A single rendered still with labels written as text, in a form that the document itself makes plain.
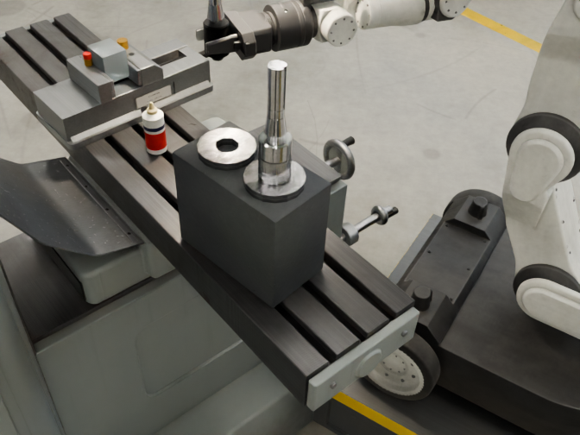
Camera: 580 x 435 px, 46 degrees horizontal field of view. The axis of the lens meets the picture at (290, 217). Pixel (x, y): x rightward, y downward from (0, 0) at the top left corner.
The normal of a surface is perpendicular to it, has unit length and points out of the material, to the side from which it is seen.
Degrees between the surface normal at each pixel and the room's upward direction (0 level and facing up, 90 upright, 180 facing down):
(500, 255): 0
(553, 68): 90
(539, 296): 90
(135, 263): 90
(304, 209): 90
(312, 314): 0
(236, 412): 0
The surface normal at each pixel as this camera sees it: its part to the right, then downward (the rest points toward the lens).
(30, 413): 0.69, 0.50
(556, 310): -0.53, 0.57
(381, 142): 0.04, -0.73
